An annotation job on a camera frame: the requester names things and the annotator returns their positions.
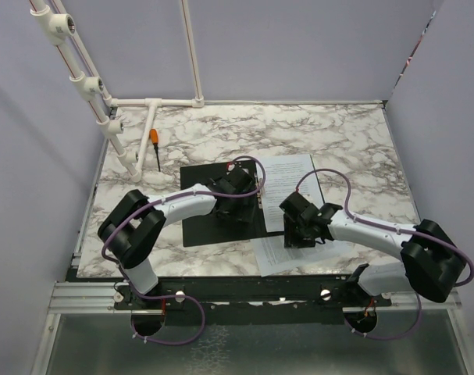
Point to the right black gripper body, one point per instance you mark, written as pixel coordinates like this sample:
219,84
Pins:
295,233

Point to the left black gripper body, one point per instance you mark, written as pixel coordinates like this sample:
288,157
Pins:
237,211

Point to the metal folder clip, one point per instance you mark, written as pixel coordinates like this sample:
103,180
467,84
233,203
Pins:
262,191

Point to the printed paper sheet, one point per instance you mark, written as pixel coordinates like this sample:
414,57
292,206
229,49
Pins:
273,257
283,173

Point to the grey black file folder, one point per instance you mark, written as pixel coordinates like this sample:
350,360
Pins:
231,220

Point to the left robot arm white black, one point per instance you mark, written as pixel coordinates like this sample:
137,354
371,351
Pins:
130,231

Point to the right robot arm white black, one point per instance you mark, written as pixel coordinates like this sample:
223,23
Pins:
425,261

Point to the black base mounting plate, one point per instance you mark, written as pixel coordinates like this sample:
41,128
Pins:
189,301

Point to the orange handle screwdriver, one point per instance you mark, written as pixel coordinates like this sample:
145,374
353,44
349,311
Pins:
155,142

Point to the aluminium rail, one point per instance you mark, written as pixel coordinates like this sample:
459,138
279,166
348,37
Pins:
97,297

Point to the white pvc pipe frame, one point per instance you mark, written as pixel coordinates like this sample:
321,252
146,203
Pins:
59,28

